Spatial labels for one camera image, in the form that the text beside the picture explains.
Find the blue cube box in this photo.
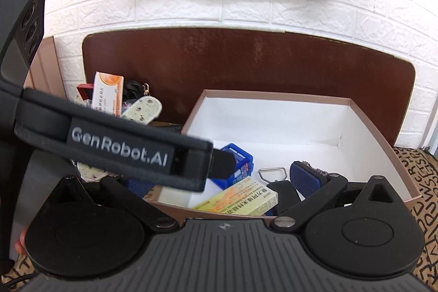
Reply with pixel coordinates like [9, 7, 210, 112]
[212, 143, 254, 190]

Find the white patterned shoe insole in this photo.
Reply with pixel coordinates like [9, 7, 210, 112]
[76, 95, 163, 182]

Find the person's hand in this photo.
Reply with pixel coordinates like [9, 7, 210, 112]
[14, 229, 27, 255]

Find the dark brown headboard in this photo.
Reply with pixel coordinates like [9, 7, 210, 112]
[82, 27, 415, 144]

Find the yellow-green medicine box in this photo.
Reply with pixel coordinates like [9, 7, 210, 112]
[194, 176, 278, 216]

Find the orange white medicine box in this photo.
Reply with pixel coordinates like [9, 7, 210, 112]
[91, 72, 124, 116]

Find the black alarm keychain case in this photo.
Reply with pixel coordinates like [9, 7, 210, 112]
[258, 167, 301, 216]

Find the steel wool scrubber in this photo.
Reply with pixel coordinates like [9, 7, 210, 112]
[301, 161, 339, 177]

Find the red jewelry box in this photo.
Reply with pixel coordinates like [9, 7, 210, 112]
[76, 84, 94, 102]

